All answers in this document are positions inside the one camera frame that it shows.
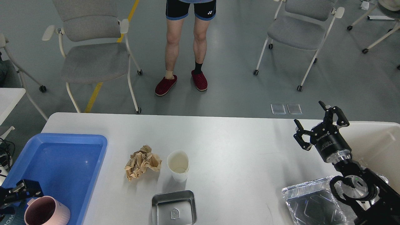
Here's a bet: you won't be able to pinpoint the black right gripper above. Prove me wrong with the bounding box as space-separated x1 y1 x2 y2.
294 101 352 163

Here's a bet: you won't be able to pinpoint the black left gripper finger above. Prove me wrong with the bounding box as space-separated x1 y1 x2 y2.
0 179 44 209

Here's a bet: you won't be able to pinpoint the pink ribbed mug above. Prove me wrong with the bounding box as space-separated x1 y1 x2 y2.
24 196 71 225

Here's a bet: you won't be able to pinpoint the aluminium foil tray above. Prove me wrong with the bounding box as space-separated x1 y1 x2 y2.
282 175 380 225

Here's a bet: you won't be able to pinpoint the white paper cup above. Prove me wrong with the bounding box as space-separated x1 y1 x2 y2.
167 150 189 183

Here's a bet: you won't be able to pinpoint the square stainless steel tray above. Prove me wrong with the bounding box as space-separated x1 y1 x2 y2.
151 190 197 225

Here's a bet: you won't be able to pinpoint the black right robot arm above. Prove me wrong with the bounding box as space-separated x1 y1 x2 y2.
294 101 400 225

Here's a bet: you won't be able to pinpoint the dark teal mug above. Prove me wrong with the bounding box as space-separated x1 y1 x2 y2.
0 202 27 225

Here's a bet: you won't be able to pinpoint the blue plastic tray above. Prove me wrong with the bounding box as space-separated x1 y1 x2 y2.
2 133 108 225

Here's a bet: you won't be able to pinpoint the beige plastic bin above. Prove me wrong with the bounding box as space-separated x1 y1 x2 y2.
339 121 400 192

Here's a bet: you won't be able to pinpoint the white side table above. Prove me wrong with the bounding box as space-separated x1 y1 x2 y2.
0 88 26 124

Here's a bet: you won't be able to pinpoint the grey chair right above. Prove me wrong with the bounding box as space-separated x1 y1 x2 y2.
253 0 345 92

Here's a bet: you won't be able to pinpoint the grey chair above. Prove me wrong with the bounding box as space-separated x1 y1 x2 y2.
253 0 345 92
42 0 143 113
0 33 48 121

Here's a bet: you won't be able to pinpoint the grey chair far left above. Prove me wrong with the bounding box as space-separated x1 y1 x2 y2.
0 33 48 121

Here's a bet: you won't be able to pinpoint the crumpled brown paper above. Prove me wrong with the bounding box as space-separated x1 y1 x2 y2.
124 145 162 181

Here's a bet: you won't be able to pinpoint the white chair far right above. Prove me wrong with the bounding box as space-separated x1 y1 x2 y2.
347 0 400 53

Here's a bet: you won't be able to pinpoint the person in blue shirt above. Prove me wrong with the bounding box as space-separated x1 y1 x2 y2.
155 0 217 96

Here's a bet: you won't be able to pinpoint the black cables on floor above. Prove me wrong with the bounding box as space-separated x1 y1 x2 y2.
0 139 15 171

